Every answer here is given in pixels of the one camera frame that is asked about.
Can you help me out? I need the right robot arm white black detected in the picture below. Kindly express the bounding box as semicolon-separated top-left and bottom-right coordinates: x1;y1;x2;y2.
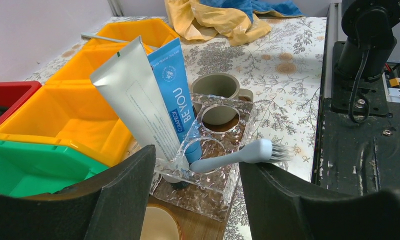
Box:
336;0;400;81

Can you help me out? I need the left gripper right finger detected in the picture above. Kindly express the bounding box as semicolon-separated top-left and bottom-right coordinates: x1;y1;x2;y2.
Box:
239;162;400;240

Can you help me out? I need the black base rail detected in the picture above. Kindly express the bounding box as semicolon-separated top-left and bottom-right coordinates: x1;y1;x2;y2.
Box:
310;3;400;200

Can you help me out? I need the yellow bin with toothbrushes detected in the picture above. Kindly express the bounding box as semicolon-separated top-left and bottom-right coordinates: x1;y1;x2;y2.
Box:
84;18;181;49

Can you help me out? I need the green plastic bin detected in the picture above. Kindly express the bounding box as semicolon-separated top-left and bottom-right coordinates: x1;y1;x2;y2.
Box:
0;140;108;198

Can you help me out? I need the white toothpaste tube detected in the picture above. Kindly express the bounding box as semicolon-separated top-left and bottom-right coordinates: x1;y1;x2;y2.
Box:
89;35;191;184

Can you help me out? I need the orange cup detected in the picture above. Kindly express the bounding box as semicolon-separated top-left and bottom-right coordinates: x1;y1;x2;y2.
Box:
140;203;183;240

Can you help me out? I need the red plastic bin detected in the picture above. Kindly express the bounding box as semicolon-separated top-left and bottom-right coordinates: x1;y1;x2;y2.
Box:
0;81;42;125

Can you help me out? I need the grey cup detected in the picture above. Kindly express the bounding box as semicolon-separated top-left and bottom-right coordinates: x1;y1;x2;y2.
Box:
190;72;254;126

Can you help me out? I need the yellow bin with cups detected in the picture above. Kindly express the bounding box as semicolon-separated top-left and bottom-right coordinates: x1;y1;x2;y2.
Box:
0;84;132;167

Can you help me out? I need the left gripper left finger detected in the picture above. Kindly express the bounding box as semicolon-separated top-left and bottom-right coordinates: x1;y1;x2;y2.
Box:
0;145;156;240

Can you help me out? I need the blue toothpaste tube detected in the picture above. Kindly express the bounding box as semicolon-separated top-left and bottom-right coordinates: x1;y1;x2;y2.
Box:
147;37;203;164

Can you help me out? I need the clear textured glass holder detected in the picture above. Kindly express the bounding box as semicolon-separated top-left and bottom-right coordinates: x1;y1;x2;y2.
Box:
150;93;257;222

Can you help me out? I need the blue cloth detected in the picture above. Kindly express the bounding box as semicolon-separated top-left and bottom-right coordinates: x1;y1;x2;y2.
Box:
199;0;303;22

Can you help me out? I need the yellow cloth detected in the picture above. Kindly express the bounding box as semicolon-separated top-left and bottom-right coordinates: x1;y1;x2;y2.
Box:
164;0;271;46

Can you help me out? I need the brown wooden oval tray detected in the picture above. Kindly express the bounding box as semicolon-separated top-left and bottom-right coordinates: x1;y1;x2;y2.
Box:
148;195;229;240

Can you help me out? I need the yellow bin with toothpaste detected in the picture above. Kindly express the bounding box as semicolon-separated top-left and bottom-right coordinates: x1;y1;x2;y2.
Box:
46;43;127;85

